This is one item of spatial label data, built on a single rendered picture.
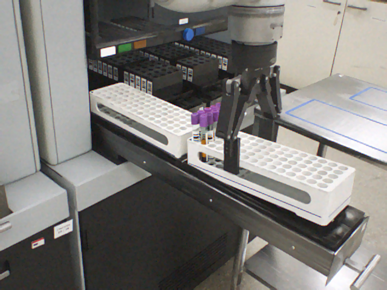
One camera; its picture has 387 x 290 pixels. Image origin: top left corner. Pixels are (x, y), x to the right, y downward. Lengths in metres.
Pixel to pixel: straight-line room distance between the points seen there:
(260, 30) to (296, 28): 2.66
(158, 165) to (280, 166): 0.27
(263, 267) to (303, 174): 0.72
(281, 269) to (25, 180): 0.83
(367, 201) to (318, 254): 1.66
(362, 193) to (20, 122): 1.89
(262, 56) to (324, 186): 0.23
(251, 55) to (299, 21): 2.63
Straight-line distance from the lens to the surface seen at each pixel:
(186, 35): 1.09
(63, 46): 0.91
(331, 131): 1.04
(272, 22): 0.69
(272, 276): 1.39
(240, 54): 0.70
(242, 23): 0.68
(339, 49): 3.21
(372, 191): 2.47
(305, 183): 0.69
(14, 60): 0.86
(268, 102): 0.78
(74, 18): 0.91
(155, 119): 0.89
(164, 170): 0.87
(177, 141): 0.84
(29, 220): 0.90
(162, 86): 1.10
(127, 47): 0.97
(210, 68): 1.23
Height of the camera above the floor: 1.25
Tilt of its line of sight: 29 degrees down
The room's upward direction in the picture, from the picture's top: 4 degrees clockwise
